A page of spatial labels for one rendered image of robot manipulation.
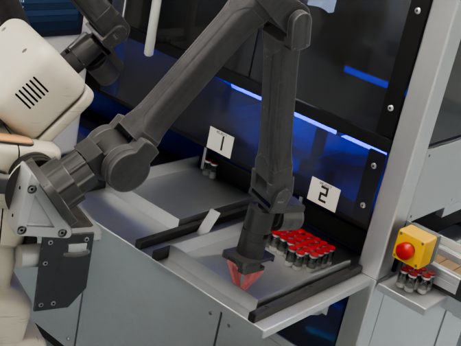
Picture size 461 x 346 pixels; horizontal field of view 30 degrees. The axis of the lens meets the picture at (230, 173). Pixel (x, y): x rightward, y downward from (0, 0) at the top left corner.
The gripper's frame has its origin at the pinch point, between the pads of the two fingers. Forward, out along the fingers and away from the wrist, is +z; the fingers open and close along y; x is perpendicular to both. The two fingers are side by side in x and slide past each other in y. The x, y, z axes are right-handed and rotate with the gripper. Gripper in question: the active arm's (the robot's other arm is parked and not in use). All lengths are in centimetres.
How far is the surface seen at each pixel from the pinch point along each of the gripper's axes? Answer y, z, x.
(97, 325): 41, 61, 75
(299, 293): 11.3, -1.3, -7.7
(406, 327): 64, 18, -12
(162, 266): -4.1, 2.6, 18.1
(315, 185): 34.3, -16.4, 9.9
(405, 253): 31.4, -12.9, -18.9
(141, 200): 9.4, -1.5, 40.7
